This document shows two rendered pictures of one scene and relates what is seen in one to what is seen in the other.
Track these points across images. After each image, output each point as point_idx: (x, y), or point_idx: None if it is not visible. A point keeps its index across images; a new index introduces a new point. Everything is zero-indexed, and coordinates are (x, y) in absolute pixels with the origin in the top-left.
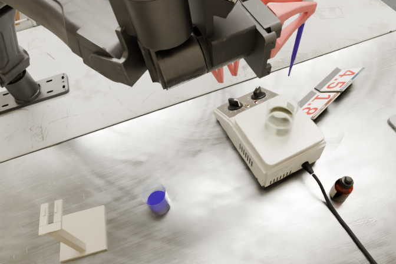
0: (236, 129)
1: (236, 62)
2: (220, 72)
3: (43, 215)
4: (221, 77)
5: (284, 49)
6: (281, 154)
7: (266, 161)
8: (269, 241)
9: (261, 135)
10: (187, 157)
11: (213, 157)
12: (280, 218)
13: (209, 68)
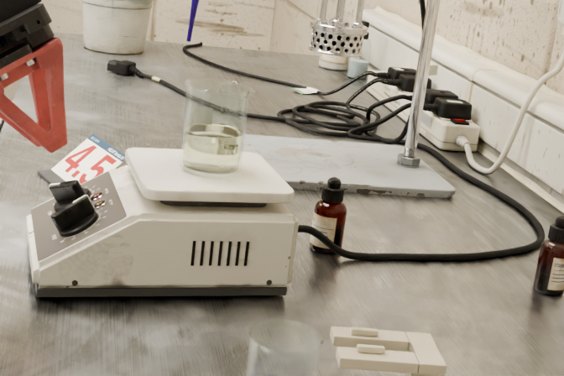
0: (166, 219)
1: (47, 96)
2: (63, 109)
3: (383, 355)
4: (65, 124)
5: None
6: (274, 180)
7: (284, 192)
8: (401, 319)
9: (221, 182)
10: (142, 359)
11: (169, 329)
12: (357, 299)
13: None
